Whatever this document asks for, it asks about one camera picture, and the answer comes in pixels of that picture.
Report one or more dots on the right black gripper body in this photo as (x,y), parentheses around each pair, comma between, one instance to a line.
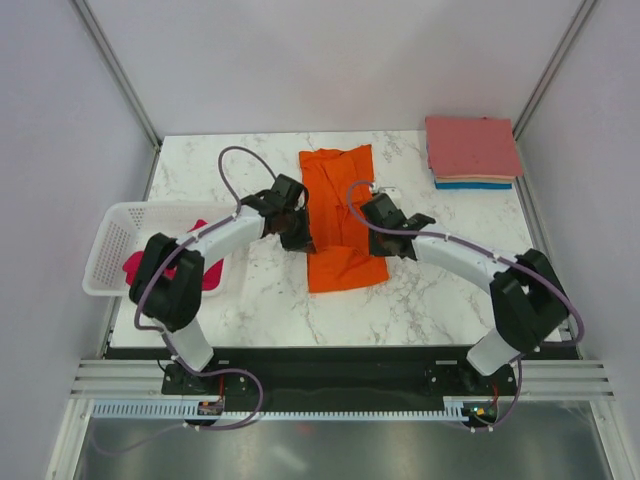
(377,246)

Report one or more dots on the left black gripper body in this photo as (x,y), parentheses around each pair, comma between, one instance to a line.
(294,234)

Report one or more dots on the orange t-shirt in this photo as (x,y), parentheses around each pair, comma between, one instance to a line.
(342,260)

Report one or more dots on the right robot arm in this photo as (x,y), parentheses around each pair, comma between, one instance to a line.
(527,299)

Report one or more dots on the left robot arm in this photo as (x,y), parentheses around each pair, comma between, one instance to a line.
(173,304)

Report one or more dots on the magenta t-shirt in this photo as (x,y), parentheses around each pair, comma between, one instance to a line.
(211,279)

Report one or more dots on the folded peach t-shirt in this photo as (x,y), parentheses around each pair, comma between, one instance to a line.
(474,179)

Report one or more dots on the folded pink t-shirt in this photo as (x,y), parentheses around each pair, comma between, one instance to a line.
(481,147)

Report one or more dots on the white plastic basket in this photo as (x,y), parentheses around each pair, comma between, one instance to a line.
(125,231)

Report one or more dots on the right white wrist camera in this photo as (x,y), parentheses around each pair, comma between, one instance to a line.
(393,193)

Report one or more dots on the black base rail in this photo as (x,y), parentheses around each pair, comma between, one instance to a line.
(350,378)

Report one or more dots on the white slotted cable duct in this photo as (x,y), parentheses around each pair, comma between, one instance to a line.
(200,410)

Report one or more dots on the left aluminium frame post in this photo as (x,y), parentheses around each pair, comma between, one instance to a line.
(107,53)

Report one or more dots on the aluminium frame post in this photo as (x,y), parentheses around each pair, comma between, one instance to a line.
(107,53)
(578,22)

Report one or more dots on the right aluminium frame post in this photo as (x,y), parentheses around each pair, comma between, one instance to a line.
(578,22)

